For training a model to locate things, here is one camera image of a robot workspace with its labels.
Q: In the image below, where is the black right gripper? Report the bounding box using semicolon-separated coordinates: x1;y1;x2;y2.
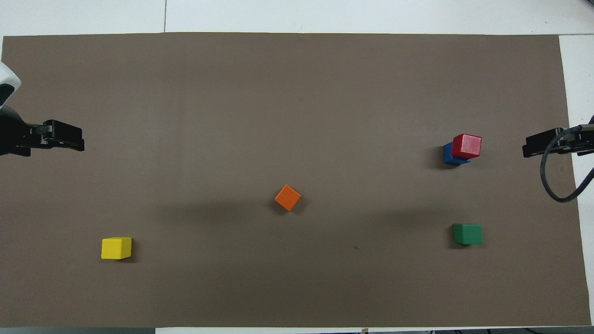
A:
522;116;594;158

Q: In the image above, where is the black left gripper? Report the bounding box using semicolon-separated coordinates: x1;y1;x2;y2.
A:
0;106;85;157

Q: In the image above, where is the red wooden block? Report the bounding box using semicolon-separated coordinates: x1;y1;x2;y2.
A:
452;134;482;160

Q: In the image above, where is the blue wooden block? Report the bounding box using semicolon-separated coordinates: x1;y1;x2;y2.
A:
442;142;471;166

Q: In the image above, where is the green wooden block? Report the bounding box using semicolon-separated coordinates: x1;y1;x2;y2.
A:
452;223;483;245

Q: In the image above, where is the yellow wooden block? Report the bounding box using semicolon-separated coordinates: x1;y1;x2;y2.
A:
101;237;133;260

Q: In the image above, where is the orange wooden block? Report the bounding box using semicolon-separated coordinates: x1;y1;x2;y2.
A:
274;184;302;212

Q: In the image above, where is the brown table mat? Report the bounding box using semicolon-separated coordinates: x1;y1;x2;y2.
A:
0;32;592;328

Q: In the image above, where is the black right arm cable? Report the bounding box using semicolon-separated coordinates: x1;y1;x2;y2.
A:
541;125;594;203

